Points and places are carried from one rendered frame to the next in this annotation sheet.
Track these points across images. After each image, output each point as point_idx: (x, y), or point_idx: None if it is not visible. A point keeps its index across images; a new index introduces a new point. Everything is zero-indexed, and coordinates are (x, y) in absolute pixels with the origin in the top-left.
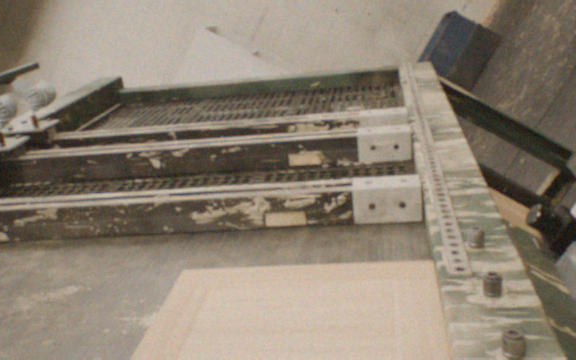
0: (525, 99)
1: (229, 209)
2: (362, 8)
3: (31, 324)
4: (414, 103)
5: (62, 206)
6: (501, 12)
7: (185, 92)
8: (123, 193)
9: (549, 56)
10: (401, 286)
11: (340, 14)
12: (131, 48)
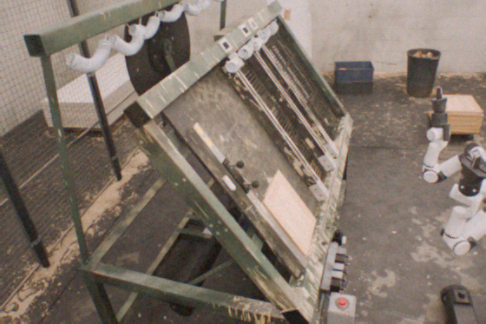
0: (352, 131)
1: (292, 156)
2: (354, 16)
3: (248, 154)
4: (340, 148)
5: (265, 111)
6: (382, 82)
7: (292, 42)
8: (277, 122)
9: (373, 129)
10: (309, 221)
11: (345, 7)
12: None
